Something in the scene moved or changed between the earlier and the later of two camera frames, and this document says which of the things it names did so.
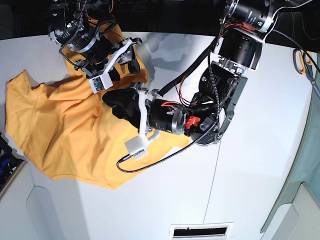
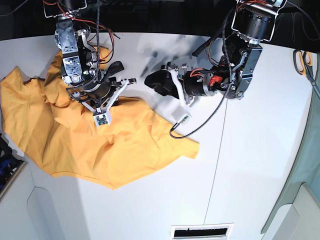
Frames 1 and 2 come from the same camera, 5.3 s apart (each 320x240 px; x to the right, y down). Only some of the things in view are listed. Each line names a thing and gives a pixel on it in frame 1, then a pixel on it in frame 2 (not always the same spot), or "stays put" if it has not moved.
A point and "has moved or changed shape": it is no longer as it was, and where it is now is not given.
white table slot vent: [210, 231] stays put
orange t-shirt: [68, 130] has moved or changed shape
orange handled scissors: [303, 61] stays put
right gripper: [163, 115] to [201, 85]
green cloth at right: [307, 170] stays put
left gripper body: [96, 51] to [97, 91]
